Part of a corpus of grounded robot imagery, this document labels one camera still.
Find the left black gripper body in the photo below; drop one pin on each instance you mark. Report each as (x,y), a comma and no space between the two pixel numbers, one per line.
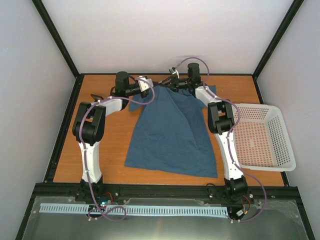
(146,92)

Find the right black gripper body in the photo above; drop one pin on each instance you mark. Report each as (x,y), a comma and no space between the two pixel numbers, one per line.
(182,84)

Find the blue t-shirt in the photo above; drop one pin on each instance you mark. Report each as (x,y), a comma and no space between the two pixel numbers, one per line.
(170,135)

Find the black brooch box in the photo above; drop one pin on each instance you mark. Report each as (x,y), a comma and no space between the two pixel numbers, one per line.
(96,97)

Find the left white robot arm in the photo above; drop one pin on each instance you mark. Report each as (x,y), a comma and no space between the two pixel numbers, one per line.
(90,120)

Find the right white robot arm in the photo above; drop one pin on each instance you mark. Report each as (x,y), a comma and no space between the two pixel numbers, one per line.
(221,123)

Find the white perforated plastic basket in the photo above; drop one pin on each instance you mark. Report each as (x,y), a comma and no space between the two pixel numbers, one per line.
(261,139)

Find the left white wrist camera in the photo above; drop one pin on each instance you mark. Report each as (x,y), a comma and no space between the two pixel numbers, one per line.
(144,83)

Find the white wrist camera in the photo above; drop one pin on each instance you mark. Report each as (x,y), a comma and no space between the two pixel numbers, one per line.
(174,72)
(144,83)

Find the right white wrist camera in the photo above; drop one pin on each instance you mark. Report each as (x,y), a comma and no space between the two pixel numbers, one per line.
(174,72)

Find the light blue cable duct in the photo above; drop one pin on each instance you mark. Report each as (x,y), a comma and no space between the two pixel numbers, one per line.
(139,210)

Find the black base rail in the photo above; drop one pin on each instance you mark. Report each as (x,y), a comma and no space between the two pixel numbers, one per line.
(119,193)

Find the left rear black frame post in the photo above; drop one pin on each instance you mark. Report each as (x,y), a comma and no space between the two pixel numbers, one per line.
(45,16)

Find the black enclosure frame post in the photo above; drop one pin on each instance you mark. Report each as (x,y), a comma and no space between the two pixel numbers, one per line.
(285,23)

